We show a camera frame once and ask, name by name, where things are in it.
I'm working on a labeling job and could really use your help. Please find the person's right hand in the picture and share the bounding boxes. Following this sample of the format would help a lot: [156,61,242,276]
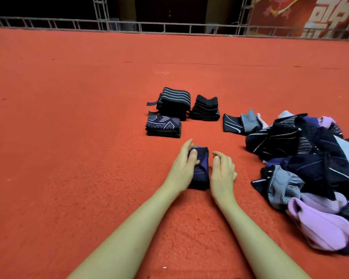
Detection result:
[209,151,238,208]

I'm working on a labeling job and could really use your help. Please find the person's left hand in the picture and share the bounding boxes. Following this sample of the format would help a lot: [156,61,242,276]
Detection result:
[163,139,200,195]

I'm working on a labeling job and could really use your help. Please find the single plain navy sock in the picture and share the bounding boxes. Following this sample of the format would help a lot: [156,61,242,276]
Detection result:
[188,146,211,191]

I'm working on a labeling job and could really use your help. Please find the single navy white-patterned sock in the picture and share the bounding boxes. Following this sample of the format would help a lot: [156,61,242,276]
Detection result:
[146,127,181,138]
[145,111,182,131]

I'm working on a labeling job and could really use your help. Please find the single black grey-heeled sock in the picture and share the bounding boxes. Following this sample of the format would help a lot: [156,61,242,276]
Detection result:
[223,110,263,135]

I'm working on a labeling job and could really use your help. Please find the person's left forearm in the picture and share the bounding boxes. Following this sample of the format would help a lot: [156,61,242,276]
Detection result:
[67,186,181,279]

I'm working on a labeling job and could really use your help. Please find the person's right forearm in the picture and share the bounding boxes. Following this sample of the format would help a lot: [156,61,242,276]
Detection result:
[218,197,312,279]

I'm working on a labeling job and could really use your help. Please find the heap of dark patterned socks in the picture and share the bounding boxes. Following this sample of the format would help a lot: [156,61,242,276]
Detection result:
[245,110,349,255]

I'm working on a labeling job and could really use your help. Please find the dark brown door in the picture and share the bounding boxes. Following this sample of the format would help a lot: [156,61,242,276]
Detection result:
[134,0,207,24]

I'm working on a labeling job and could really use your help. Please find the grey metal truss tower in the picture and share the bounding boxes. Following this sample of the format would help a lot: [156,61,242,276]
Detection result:
[92,0,111,31]
[237,0,254,35]

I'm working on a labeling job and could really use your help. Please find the red banner with white print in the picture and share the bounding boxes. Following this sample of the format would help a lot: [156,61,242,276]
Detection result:
[247,0,349,38]

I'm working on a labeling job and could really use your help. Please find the grey metal railing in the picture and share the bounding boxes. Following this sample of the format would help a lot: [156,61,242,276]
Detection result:
[0,15,349,40]

